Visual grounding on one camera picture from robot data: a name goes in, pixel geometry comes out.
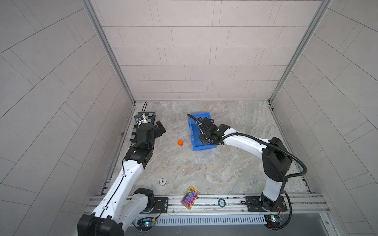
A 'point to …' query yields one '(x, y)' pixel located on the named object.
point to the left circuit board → (145, 223)
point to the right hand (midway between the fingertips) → (203, 136)
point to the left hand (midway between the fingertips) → (156, 122)
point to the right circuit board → (272, 221)
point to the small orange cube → (180, 142)
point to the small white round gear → (162, 181)
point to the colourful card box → (190, 198)
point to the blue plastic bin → (197, 144)
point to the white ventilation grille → (210, 220)
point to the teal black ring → (221, 202)
